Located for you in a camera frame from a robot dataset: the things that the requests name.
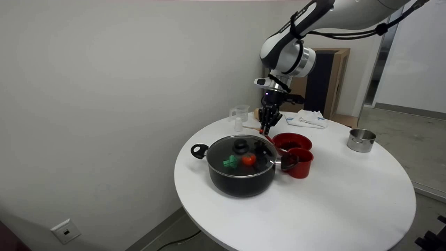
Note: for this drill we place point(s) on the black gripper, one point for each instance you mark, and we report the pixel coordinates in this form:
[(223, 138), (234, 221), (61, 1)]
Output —
[(279, 99)]

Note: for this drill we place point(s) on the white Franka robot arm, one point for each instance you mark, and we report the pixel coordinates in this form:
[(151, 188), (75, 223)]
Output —
[(287, 55)]

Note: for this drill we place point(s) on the coffee beans in bowl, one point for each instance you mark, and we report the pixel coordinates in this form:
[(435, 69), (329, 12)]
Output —
[(290, 143)]

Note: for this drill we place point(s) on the clear measuring cup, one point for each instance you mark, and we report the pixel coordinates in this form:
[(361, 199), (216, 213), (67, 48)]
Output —
[(240, 113)]

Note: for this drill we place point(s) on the small clear plastic cup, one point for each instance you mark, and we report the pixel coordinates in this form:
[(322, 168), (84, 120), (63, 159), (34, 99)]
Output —
[(237, 124)]

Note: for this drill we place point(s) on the white cloth napkin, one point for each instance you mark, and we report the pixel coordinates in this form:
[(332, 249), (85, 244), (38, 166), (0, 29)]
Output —
[(304, 122)]

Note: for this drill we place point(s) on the white cloth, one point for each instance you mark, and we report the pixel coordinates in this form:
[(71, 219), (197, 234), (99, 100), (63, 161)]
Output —
[(309, 114)]

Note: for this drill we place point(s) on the coffee beans in mug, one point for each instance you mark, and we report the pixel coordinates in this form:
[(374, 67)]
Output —
[(294, 156)]

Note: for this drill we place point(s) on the red toy tomato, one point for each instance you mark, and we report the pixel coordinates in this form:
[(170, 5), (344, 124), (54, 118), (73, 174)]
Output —
[(248, 160)]

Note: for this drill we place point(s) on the red mug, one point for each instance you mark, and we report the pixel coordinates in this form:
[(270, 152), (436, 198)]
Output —
[(300, 168)]

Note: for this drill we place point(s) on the green toy vegetable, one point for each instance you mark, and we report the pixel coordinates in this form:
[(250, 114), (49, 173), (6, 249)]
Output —
[(230, 161)]

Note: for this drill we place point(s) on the black flat panel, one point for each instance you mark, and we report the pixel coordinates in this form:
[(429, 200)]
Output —
[(322, 87)]

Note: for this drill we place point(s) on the glass pot lid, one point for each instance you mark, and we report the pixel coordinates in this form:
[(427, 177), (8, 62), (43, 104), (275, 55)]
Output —
[(217, 154)]

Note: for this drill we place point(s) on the black cooking pot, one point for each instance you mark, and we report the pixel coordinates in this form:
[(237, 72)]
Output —
[(241, 182)]

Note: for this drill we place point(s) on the cardboard box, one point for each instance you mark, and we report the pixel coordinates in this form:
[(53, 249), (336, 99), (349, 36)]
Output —
[(340, 83)]

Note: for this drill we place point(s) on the steel cup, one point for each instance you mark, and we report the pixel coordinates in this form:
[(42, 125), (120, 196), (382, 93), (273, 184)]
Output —
[(360, 143)]

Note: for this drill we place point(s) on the black floor equipment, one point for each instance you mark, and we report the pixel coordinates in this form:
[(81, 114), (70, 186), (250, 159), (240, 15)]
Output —
[(432, 241)]

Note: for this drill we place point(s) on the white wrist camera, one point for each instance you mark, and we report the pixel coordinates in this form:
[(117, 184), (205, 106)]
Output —
[(262, 82)]

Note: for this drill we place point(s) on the metal door frame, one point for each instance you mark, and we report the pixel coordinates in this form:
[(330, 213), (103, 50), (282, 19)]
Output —
[(383, 55)]

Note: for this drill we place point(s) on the white wall outlet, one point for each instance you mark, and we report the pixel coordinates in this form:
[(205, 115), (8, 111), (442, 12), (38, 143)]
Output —
[(64, 230)]

